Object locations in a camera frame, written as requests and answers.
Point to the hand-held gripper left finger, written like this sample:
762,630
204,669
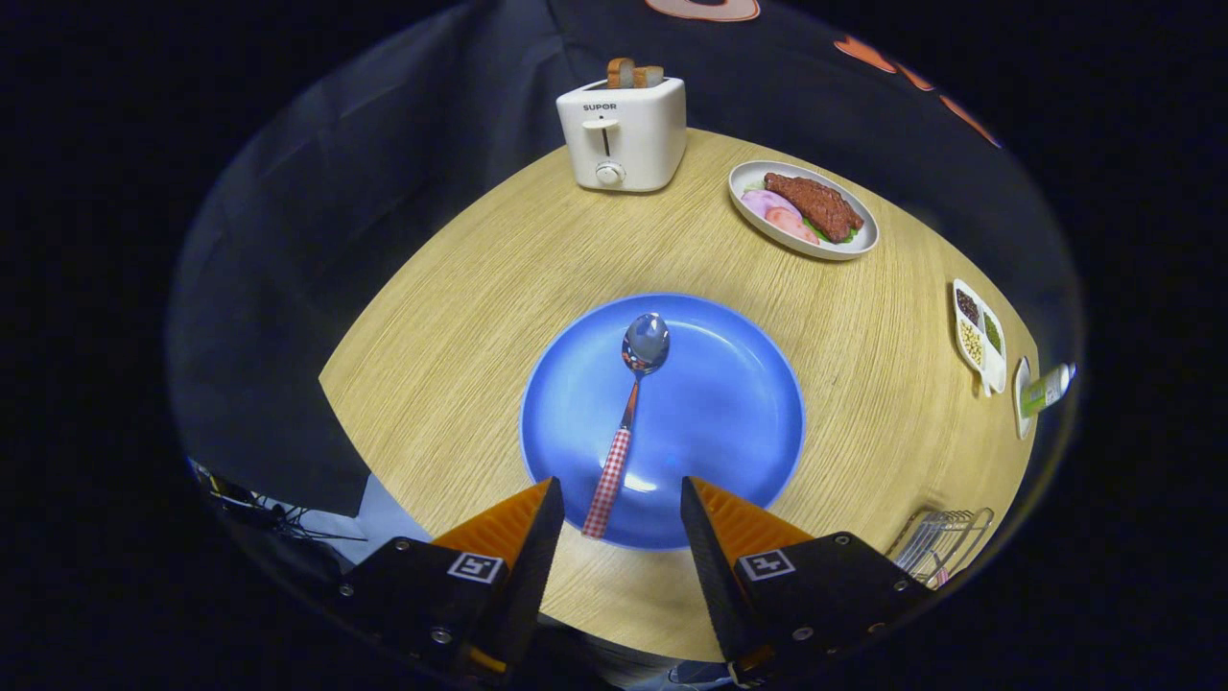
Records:
537,566

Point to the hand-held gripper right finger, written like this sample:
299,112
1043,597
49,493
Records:
710,566

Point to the blue round plate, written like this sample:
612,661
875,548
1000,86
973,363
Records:
720,413

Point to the steel perforated basket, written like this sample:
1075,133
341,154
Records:
945,537

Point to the pile of yellow soybeans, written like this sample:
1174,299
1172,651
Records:
972,344

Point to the white divided dish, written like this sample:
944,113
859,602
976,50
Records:
996,369

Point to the orange pink ham slice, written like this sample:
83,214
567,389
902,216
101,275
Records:
791,227

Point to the white square coaster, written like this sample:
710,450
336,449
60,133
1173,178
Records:
1021,408

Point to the grey oval food plate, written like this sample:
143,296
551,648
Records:
748,216

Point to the green lettuce leaf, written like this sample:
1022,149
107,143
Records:
846,234

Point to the pile of red beans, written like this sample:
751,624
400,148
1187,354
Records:
967,307

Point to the pile of green beans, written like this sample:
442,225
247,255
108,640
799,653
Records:
992,333

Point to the pale pink ham slice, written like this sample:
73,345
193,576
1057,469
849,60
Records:
763,202

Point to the brown steak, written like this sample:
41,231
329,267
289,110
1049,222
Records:
815,203

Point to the green labelled metal bottle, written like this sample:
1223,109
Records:
1046,389

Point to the black backdrop cloth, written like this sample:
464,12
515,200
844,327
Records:
336,240

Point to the white toaster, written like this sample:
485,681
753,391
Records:
643,134

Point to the toasted bread slice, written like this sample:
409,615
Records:
649,77
620,72

